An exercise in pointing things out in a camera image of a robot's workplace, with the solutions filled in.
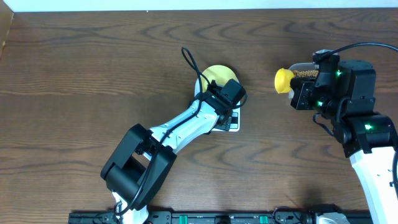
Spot yellow measuring scoop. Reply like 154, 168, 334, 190
274, 68, 294, 93

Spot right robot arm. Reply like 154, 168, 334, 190
274, 55, 397, 223

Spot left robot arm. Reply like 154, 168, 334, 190
100, 100, 241, 223

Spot white digital kitchen scale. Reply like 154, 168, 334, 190
191, 79, 241, 133

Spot pale yellow bowl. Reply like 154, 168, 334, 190
195, 65, 239, 94

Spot soybeans in container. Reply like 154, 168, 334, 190
293, 70, 318, 78

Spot clear plastic container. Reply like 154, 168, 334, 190
287, 62, 320, 99

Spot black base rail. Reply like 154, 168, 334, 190
68, 203, 373, 224

